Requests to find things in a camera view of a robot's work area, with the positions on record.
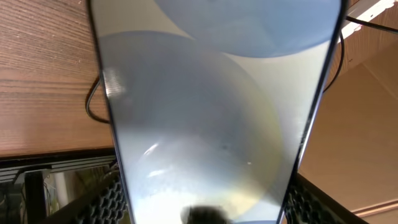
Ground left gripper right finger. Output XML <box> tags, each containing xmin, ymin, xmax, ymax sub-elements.
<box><xmin>284</xmin><ymin>174</ymin><xmax>368</xmax><ymax>224</ymax></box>

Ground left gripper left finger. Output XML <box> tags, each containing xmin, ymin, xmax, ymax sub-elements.
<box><xmin>40</xmin><ymin>171</ymin><xmax>127</xmax><ymax>224</ymax></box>

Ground Galaxy smartphone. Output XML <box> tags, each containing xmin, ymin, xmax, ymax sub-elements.
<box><xmin>86</xmin><ymin>0</ymin><xmax>348</xmax><ymax>224</ymax></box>

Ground black charger cable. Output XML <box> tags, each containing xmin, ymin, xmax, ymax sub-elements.
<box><xmin>85</xmin><ymin>15</ymin><xmax>398</xmax><ymax>124</ymax></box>

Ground white power strip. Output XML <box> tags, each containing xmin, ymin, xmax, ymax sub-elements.
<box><xmin>341</xmin><ymin>0</ymin><xmax>397</xmax><ymax>39</ymax></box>

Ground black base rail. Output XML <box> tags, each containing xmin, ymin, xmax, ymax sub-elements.
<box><xmin>1</xmin><ymin>148</ymin><xmax>119</xmax><ymax>223</ymax></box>

